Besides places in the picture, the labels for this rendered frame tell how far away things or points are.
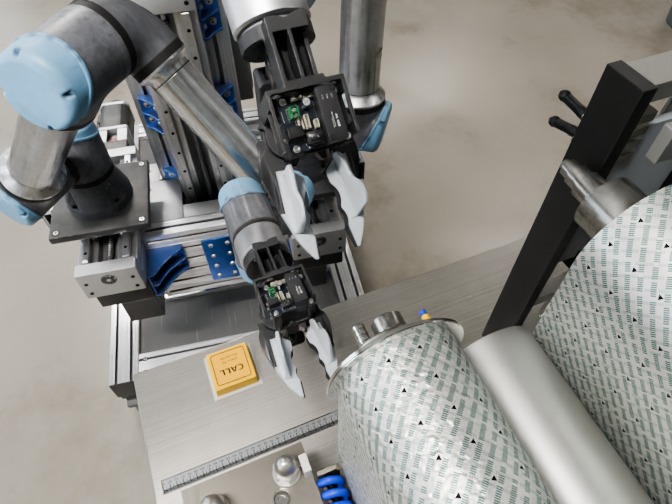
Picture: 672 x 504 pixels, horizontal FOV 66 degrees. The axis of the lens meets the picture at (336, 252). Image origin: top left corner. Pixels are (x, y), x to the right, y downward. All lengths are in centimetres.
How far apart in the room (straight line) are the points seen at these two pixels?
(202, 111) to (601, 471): 72
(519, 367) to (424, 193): 191
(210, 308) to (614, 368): 146
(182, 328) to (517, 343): 137
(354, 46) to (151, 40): 39
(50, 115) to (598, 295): 70
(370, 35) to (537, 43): 264
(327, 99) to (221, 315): 140
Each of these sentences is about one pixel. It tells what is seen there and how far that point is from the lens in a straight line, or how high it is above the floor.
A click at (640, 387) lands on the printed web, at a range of 54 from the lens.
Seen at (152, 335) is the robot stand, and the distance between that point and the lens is 182.
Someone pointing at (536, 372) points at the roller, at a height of 123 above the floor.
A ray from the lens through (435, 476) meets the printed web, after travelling 43.
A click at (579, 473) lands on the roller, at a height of 123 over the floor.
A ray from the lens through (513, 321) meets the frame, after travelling 86.
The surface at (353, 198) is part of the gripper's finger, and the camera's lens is 50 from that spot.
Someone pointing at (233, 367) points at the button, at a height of 92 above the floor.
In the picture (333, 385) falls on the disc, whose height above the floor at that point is 126.
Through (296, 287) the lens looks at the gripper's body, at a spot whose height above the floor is 116.
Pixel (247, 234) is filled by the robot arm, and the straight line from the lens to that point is 76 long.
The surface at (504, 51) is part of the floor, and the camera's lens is 348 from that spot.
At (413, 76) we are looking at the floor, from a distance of 314.
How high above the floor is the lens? 172
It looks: 52 degrees down
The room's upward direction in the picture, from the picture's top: straight up
